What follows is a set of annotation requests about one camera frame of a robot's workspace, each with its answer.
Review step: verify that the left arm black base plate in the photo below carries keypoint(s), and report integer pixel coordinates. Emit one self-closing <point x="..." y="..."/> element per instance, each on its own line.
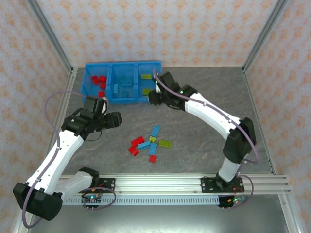
<point x="109" y="185"/>

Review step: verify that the aluminium table side rail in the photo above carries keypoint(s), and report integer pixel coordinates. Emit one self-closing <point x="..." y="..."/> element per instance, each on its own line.
<point x="70" y="80"/>
<point x="247" y="80"/>

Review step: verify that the small green lego brick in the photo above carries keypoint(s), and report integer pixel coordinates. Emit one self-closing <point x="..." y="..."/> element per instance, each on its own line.
<point x="152" y="138"/>

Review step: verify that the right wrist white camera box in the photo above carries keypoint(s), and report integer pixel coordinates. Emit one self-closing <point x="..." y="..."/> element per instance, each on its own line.
<point x="158" y="88"/>

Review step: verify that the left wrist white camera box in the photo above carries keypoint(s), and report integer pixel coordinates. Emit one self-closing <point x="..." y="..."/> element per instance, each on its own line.
<point x="105" y="104"/>

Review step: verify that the aluminium frame post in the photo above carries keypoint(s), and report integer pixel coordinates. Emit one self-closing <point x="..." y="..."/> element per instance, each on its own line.
<point x="265" y="34"/>
<point x="50" y="34"/>

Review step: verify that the long aluminium mounting rail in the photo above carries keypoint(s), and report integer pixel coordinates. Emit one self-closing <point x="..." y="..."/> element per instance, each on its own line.
<point x="158" y="184"/>

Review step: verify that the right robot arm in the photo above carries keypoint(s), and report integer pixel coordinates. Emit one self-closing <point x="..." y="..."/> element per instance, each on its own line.
<point x="239" y="143"/>

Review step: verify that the small circuit board with LEDs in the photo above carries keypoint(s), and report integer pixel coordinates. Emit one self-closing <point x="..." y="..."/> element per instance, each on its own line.
<point x="232" y="201"/>
<point x="91" y="199"/>

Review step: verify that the short aluminium frame rail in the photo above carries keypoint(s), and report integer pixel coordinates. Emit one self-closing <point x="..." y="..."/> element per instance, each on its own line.
<point x="19" y="228"/>
<point x="290" y="216"/>

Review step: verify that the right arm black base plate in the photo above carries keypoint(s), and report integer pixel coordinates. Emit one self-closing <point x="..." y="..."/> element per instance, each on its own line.
<point x="206" y="185"/>

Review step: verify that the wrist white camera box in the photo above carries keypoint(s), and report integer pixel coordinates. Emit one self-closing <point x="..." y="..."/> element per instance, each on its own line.
<point x="105" y="104"/>
<point x="158" y="88"/>

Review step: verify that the small red lego brick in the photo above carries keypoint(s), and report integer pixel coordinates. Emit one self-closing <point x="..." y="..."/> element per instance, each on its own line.
<point x="153" y="159"/>

